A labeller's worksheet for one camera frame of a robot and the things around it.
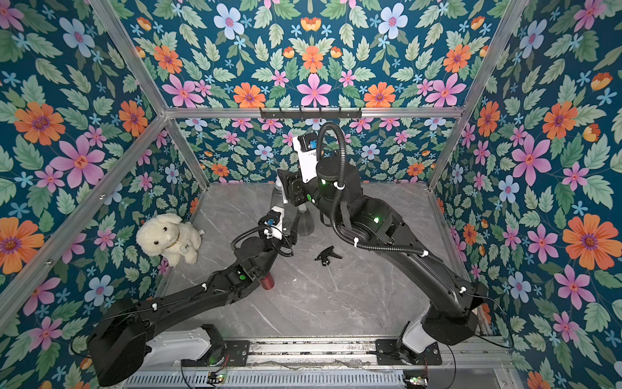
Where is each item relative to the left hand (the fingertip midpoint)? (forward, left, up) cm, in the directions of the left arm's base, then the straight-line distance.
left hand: (290, 213), depth 74 cm
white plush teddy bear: (+3, +45, -11) cm, 46 cm away
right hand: (-2, -5, +22) cm, 23 cm away
